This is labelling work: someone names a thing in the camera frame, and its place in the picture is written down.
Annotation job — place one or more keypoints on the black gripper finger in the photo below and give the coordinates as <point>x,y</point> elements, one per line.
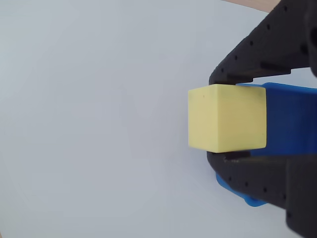
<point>272,42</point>
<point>267,178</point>

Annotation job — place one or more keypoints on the yellow cube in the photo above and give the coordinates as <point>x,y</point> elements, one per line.
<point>225,119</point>

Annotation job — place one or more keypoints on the blue block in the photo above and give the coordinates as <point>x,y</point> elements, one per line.
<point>289,119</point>

